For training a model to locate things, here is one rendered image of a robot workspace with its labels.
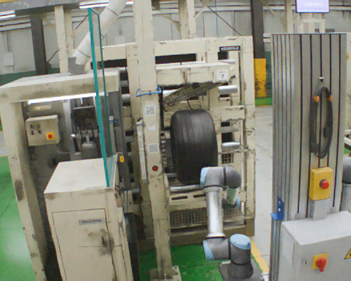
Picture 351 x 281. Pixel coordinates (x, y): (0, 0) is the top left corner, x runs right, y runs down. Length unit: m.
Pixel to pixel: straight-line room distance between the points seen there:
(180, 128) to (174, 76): 0.50
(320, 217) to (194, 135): 1.29
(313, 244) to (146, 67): 1.76
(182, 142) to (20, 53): 9.95
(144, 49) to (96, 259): 1.47
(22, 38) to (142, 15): 9.66
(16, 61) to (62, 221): 10.36
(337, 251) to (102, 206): 1.24
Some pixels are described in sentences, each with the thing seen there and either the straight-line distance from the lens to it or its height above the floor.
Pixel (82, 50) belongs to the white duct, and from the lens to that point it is 3.07.
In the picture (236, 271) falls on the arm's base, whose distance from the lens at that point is 2.21.
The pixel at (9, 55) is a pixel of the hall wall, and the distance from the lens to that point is 12.32.
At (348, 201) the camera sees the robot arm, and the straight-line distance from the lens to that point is 2.22.
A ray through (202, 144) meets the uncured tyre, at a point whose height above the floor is 1.27.
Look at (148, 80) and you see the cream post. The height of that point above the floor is 1.73.
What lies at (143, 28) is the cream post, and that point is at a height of 2.11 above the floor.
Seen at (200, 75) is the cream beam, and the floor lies 1.71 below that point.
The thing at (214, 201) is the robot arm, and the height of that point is 1.12.
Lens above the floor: 2.04
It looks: 16 degrees down
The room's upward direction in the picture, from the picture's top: 4 degrees counter-clockwise
